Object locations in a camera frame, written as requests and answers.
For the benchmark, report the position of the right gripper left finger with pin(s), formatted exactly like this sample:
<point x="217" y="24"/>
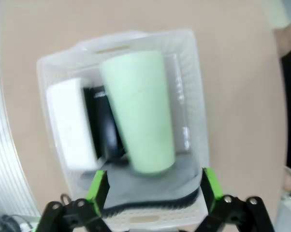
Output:
<point x="73" y="217"/>

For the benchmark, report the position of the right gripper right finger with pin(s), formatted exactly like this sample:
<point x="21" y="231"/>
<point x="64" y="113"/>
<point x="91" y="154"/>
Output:
<point x="232" y="215"/>

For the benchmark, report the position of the grey CAMPUS pencil case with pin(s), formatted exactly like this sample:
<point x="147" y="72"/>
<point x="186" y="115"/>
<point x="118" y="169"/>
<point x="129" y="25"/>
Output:
<point x="148" y="191"/>

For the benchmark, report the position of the white rectangular box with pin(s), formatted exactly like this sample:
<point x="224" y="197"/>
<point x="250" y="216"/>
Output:
<point x="70" y="120"/>

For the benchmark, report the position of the black stapler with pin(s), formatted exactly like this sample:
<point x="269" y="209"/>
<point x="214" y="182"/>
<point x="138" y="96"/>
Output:
<point x="104" y="125"/>

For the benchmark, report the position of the pale green cup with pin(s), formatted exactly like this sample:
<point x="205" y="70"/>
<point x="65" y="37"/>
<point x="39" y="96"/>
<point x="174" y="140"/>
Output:
<point x="140" y="108"/>

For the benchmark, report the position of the person's right forearm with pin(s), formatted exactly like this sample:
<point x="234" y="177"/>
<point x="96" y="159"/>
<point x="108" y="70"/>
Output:
<point x="288" y="38"/>

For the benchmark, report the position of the white perforated plastic basket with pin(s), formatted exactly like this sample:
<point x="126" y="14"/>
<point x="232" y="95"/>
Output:
<point x="191" y="84"/>

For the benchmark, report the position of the light blue sweatshirt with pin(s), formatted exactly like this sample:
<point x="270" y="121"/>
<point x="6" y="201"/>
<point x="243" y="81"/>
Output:
<point x="277" y="12"/>

